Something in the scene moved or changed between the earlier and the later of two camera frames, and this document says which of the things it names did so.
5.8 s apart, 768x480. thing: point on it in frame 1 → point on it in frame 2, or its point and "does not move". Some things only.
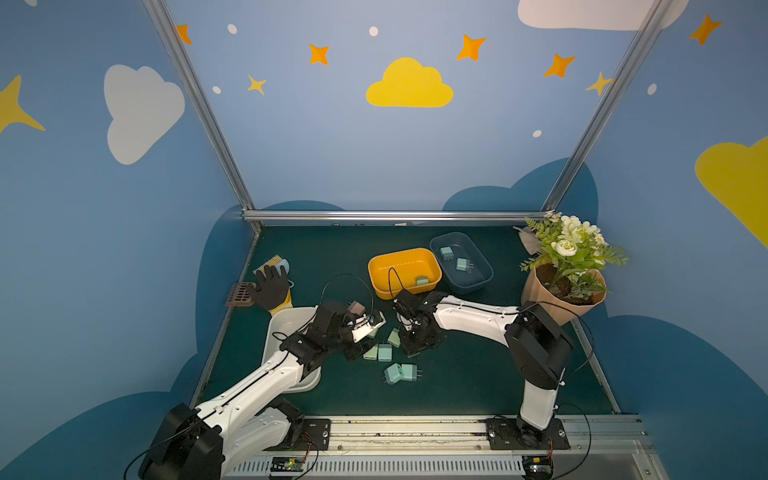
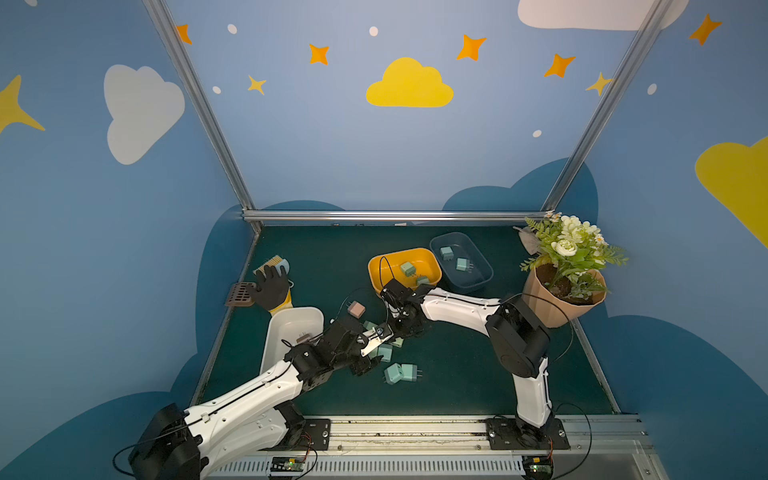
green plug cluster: x=394 y=337 → x=408 y=269
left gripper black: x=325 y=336 → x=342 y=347
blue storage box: x=464 y=269 does not move
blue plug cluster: x=447 y=253 does not move
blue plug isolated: x=463 y=264 does not move
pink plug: x=355 y=307 does not move
